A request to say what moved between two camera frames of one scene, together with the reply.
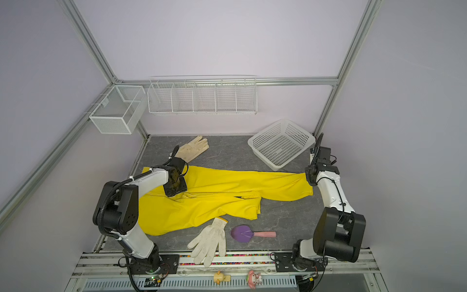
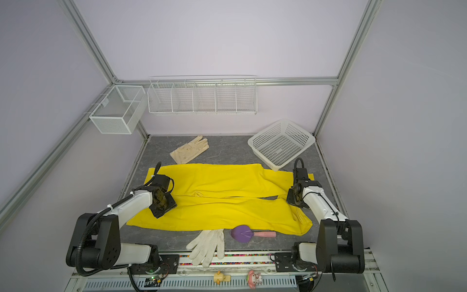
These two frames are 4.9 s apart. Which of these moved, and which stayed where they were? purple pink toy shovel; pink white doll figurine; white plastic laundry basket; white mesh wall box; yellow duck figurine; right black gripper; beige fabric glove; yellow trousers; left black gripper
Moved: yellow trousers; right black gripper; left black gripper
Stayed: yellow duck figurine; pink white doll figurine; purple pink toy shovel; beige fabric glove; white plastic laundry basket; white mesh wall box
